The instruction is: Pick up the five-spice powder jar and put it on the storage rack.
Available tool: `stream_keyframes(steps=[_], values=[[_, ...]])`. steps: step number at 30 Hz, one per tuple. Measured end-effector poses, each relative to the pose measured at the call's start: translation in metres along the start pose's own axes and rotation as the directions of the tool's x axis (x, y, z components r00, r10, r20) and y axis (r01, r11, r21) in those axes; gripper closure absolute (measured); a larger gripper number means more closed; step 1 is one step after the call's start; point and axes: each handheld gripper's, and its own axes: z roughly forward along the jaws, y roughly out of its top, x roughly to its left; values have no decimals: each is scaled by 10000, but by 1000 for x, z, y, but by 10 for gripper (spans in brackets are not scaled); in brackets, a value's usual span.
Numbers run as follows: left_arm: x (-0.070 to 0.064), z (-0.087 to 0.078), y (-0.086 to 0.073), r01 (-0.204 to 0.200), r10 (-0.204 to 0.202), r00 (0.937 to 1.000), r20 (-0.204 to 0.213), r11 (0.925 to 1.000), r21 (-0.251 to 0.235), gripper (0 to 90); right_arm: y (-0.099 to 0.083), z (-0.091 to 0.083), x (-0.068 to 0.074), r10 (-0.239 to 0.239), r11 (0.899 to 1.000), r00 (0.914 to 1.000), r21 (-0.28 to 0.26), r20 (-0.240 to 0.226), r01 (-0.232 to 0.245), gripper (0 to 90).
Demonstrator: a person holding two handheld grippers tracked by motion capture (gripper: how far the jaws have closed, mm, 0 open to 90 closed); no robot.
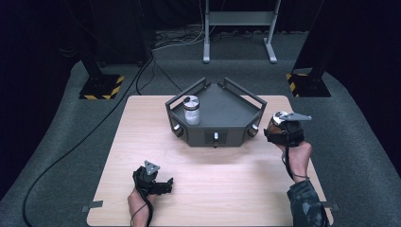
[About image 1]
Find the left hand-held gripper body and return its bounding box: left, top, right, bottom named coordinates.
left=132, top=160, right=161, bottom=195

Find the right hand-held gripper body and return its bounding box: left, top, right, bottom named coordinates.
left=277, top=112, right=313, bottom=148

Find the brown bottle with silver lid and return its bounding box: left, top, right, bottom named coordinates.
left=267, top=110, right=289, bottom=133

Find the dark grey hexagonal tray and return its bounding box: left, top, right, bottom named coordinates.
left=165, top=77, right=268, bottom=148

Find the glass jar with white powder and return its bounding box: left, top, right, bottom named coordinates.
left=183, top=95, right=201, bottom=126

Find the person's left hand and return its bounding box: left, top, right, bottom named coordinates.
left=127, top=188, right=158, bottom=218

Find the person's right hand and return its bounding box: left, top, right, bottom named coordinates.
left=275, top=141, right=313, bottom=181

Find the black stand with striped base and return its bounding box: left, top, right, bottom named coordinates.
left=78, top=46, right=126, bottom=101
left=285, top=41, right=333, bottom=98

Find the grey tape strip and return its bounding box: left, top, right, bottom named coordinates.
left=80, top=200, right=104, bottom=213
left=321, top=201, right=341, bottom=212

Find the left hand-held gripper cable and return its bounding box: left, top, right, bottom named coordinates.
left=131, top=171, right=155, bottom=227

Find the hand-held gripper cable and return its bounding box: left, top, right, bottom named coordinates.
left=281, top=150, right=310, bottom=182
left=131, top=171, right=155, bottom=227

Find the right hand-held gripper cable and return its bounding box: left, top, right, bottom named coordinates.
left=281, top=150, right=310, bottom=182

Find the long black floor cable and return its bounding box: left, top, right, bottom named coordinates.
left=22, top=56, right=155, bottom=227

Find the grey metal frame stand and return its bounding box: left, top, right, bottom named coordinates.
left=202, top=0, right=282, bottom=64

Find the bundle of floor cables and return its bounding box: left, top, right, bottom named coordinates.
left=152, top=23, right=207, bottom=52

